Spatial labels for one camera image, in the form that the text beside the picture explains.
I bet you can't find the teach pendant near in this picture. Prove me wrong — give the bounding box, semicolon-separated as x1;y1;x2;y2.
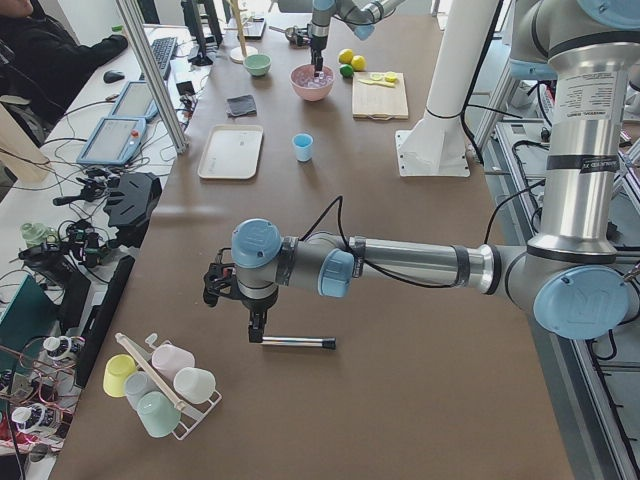
76;116;147;166

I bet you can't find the seated person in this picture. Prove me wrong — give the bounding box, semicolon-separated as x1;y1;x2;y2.
1;1;128;125

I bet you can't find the yellow lemon far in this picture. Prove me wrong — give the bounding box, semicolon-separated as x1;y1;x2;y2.
338;48;354;64

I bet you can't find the pink bowl of ice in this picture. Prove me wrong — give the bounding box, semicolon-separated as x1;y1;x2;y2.
290;64;335;101

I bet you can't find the grey plastic cup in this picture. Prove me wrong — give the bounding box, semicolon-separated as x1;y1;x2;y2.
124;371;156;410

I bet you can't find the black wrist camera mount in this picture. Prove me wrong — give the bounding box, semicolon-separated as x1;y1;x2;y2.
285;26;311;48

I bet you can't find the teach pendant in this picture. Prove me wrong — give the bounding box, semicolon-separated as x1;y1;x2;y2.
76;116;147;166
110;81;159;121

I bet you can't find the green ceramic bowl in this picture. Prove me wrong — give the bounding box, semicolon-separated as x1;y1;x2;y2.
243;53;271;77

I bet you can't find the yellow plastic cup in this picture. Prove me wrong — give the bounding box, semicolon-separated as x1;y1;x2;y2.
103;354;137;398

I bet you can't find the cream rabbit serving tray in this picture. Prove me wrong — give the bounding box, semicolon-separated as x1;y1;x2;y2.
197;124;263;180

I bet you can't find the light blue plastic cup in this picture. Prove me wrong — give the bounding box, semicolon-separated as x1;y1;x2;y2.
292;133;314;162

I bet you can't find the grey folded cloth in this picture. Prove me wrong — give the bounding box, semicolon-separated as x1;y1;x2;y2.
226;94;257;118

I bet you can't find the yellow lemon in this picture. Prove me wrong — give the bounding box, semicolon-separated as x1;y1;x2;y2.
338;48;354;64
350;55;367;72

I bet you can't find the yellow lemon near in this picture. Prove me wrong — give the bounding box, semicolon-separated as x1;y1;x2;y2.
350;55;367;72

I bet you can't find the white plastic cup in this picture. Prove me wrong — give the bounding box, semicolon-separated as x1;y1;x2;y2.
173;367;216;404

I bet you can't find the wooden glass holder stand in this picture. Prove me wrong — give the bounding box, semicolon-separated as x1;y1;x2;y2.
225;0;258;64

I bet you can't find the lemon half lower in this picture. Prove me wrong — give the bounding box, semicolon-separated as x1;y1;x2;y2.
384;71;398;83

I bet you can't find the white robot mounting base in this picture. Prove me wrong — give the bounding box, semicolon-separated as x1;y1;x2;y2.
396;0;502;177

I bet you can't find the black computer mouse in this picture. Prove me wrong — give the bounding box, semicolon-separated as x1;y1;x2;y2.
103;70;126;84

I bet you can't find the green plastic cup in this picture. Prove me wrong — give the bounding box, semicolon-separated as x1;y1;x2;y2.
136;391;181;438

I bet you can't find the black keyboard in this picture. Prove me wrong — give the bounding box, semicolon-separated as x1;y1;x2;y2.
150;37;178;80

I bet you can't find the green lime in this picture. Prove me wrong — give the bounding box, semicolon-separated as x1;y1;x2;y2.
339;64;354;78

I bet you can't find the wooden cutting board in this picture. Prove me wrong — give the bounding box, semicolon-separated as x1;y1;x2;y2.
352;72;409;120

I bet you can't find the aluminium frame post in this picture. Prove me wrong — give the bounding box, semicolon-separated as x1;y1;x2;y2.
115;0;188;154

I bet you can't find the yellow plastic knife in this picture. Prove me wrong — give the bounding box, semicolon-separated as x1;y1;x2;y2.
357;78;396;88

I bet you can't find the pink plastic cup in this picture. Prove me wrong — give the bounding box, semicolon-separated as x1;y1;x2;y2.
151;343;195;382

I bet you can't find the teach pendant far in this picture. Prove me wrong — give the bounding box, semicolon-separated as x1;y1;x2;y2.
110;81;159;121

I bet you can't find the white wire cup rack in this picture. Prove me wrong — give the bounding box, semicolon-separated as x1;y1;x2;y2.
115;333;222;441

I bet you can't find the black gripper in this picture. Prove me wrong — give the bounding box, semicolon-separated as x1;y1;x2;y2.
311;37;324;71
247;299;270;343

